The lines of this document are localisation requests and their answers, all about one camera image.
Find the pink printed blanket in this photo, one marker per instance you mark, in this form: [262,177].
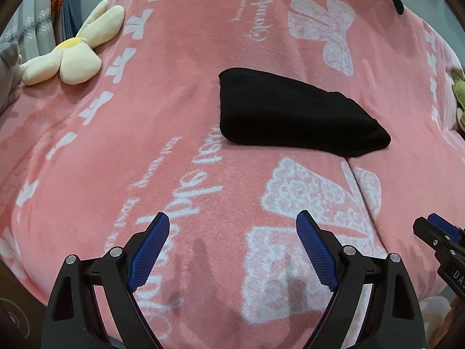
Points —
[181,116]

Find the green plush toy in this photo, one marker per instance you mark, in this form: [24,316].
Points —
[459,94]

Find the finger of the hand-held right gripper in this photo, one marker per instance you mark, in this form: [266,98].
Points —
[430,234]
[450,231]

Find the grey plush toy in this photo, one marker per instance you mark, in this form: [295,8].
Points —
[8,76]

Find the black pants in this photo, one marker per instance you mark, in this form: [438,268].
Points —
[290,116]

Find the cream flower plush toy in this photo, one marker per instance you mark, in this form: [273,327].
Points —
[72,54]

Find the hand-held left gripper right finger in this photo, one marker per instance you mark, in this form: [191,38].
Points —
[318,252]

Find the grey blue curtain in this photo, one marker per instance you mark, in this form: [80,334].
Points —
[40,3]

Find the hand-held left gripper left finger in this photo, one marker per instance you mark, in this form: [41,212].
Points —
[149,251]

